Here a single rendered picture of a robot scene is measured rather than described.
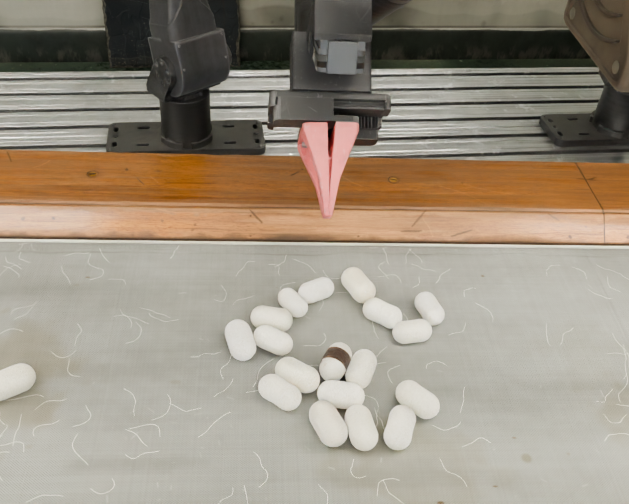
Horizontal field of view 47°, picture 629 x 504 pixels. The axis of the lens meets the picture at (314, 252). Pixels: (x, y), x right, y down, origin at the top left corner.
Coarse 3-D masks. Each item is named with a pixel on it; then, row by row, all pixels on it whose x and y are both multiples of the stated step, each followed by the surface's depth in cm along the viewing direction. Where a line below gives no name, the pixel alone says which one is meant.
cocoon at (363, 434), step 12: (348, 408) 53; (360, 408) 52; (348, 420) 52; (360, 420) 51; (372, 420) 52; (348, 432) 52; (360, 432) 51; (372, 432) 51; (360, 444) 51; (372, 444) 51
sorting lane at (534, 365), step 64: (0, 256) 65; (64, 256) 65; (128, 256) 66; (192, 256) 66; (256, 256) 67; (320, 256) 68; (384, 256) 68; (448, 256) 69; (512, 256) 69; (576, 256) 70; (0, 320) 59; (64, 320) 60; (128, 320) 60; (192, 320) 60; (320, 320) 61; (448, 320) 62; (512, 320) 63; (576, 320) 63; (64, 384) 55; (128, 384) 55; (192, 384) 55; (256, 384) 56; (320, 384) 56; (384, 384) 57; (448, 384) 57; (512, 384) 57; (576, 384) 58; (0, 448) 50; (64, 448) 50; (128, 448) 51; (192, 448) 51; (256, 448) 52; (320, 448) 52; (384, 448) 52; (448, 448) 53; (512, 448) 53; (576, 448) 53
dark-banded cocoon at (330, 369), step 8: (336, 344) 57; (344, 344) 57; (328, 360) 56; (336, 360) 56; (320, 368) 56; (328, 368) 55; (336, 368) 55; (344, 368) 56; (328, 376) 55; (336, 376) 55
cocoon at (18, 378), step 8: (8, 368) 53; (16, 368) 53; (24, 368) 53; (32, 368) 54; (0, 376) 52; (8, 376) 52; (16, 376) 52; (24, 376) 53; (32, 376) 53; (0, 384) 52; (8, 384) 52; (16, 384) 52; (24, 384) 53; (32, 384) 53; (0, 392) 52; (8, 392) 52; (16, 392) 53; (0, 400) 52
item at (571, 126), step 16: (608, 96) 98; (624, 96) 96; (592, 112) 103; (608, 112) 98; (624, 112) 97; (544, 128) 102; (560, 128) 100; (576, 128) 101; (592, 128) 101; (608, 128) 99; (624, 128) 99; (560, 144) 98; (576, 144) 99; (592, 144) 99; (608, 144) 100; (624, 144) 100
